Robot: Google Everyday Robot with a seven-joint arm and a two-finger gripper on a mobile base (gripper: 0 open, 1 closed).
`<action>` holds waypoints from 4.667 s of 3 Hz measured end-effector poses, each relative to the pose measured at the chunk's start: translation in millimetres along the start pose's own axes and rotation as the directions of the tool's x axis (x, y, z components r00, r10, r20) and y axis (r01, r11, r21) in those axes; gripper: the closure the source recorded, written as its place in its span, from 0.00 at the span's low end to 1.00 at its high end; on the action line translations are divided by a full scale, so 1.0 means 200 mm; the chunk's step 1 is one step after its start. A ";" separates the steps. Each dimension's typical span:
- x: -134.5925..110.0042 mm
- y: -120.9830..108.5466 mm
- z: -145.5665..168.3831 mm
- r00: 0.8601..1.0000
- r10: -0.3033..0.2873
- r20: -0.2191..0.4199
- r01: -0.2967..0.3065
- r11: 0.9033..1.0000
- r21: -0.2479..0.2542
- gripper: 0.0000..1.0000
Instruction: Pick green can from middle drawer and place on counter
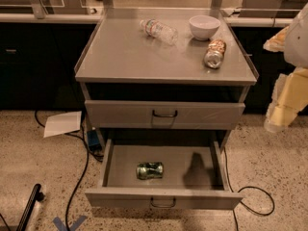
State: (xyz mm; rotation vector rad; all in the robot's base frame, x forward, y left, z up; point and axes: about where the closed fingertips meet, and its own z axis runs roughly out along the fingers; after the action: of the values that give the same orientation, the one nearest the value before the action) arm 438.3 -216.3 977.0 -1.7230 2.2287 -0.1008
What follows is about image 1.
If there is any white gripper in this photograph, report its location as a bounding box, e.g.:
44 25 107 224
263 26 308 133

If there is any crushed green can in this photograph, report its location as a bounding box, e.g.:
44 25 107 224
136 162 164 180

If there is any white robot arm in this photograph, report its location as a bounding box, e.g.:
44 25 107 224
264 5 308 133

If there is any brown and silver can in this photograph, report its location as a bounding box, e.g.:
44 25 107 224
203 39 226 69

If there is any grey metal drawer cabinet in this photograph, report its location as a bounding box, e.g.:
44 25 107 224
74 7 260 191

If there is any open grey middle drawer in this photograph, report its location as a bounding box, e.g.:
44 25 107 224
86 140 243 210

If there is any closed grey top drawer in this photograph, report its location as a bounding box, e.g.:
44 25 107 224
85 100 244 130

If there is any dark back counter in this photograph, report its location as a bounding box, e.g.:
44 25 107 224
0 22 295 114

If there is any white bowl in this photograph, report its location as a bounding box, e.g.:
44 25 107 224
189 15 220 40

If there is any clear plastic water bottle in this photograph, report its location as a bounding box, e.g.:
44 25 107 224
140 19 178 45

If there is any blue power box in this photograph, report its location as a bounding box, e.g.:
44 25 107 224
87 130 101 151

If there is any white paper sheet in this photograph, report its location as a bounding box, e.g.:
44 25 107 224
43 111 82 138

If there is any blue tape cross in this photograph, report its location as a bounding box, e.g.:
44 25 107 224
52 215 89 231

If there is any black bar on floor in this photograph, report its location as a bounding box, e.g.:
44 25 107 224
15 184 45 231

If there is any black cable left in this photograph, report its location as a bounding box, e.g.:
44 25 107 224
34 110 104 231

